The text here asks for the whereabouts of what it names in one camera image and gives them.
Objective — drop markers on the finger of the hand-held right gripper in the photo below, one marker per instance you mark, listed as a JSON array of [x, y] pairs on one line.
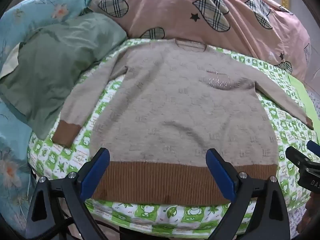
[[297, 156], [313, 146]]

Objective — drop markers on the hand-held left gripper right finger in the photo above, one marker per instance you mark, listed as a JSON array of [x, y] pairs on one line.
[[220, 175]]

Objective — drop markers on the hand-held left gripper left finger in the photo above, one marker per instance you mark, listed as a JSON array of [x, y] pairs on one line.
[[97, 171]]

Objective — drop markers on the beige sweater with brown cuffs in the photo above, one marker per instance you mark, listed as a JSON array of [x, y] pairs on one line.
[[175, 105]]

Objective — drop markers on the person's right hand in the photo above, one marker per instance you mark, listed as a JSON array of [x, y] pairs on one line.
[[308, 215]]

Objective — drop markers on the plain light green sheet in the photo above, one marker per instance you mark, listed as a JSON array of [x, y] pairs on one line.
[[302, 95]]

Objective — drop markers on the green frog print bed sheet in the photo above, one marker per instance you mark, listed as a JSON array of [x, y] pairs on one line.
[[175, 215]]

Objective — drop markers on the green pillow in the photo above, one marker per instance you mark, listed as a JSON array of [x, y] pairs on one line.
[[62, 67]]

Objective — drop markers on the pink heart print quilt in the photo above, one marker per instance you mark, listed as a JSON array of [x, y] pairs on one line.
[[175, 10]]

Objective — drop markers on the light blue floral quilt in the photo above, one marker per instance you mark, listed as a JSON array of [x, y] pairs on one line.
[[37, 10]]

